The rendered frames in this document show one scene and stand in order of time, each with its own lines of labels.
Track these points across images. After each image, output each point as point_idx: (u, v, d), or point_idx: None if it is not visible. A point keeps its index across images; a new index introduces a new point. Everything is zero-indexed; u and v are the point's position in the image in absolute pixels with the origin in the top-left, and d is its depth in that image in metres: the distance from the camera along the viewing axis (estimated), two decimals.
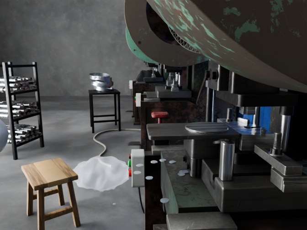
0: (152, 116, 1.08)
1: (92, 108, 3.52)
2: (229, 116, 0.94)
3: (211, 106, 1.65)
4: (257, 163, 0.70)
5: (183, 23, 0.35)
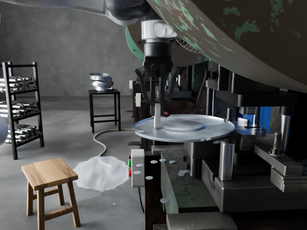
0: (152, 116, 1.08)
1: (92, 108, 3.52)
2: (229, 116, 0.94)
3: (211, 106, 1.65)
4: (257, 163, 0.70)
5: (183, 23, 0.35)
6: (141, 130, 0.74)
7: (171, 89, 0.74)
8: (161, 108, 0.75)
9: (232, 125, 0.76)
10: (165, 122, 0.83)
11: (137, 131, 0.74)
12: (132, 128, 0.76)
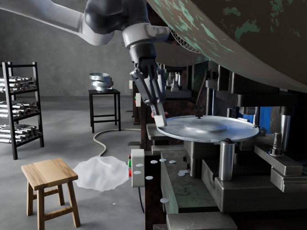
0: (152, 116, 1.08)
1: (92, 108, 3.52)
2: (229, 116, 0.94)
3: (211, 106, 1.65)
4: (257, 163, 0.70)
5: (183, 23, 0.35)
6: (213, 139, 0.66)
7: (163, 86, 0.79)
8: (161, 106, 0.77)
9: (215, 117, 0.91)
10: (185, 130, 0.75)
11: (214, 141, 0.65)
12: (204, 140, 0.64)
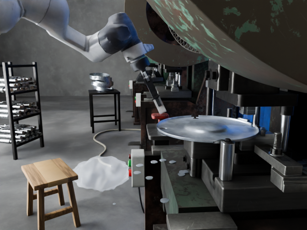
0: (152, 117, 1.08)
1: (92, 108, 3.52)
2: (229, 116, 0.94)
3: (211, 106, 1.65)
4: (257, 163, 0.70)
5: (183, 23, 0.35)
6: (246, 127, 0.78)
7: None
8: None
9: (159, 123, 0.82)
10: (224, 133, 0.72)
11: (250, 126, 0.79)
12: (257, 127, 0.76)
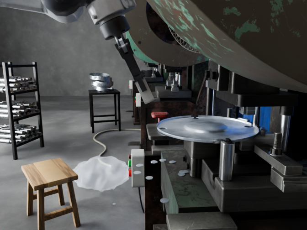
0: (152, 116, 1.08)
1: (92, 108, 3.52)
2: (229, 116, 0.94)
3: (211, 106, 1.65)
4: (257, 163, 0.70)
5: (183, 23, 0.35)
6: None
7: None
8: (142, 81, 0.75)
9: (199, 141, 0.65)
10: (223, 124, 0.82)
11: None
12: (202, 116, 0.92)
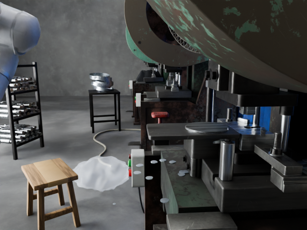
0: (152, 116, 1.08)
1: (92, 108, 3.52)
2: (229, 116, 0.94)
3: (211, 106, 1.65)
4: (257, 163, 0.70)
5: (183, 23, 0.35)
6: None
7: None
8: None
9: None
10: None
11: None
12: None
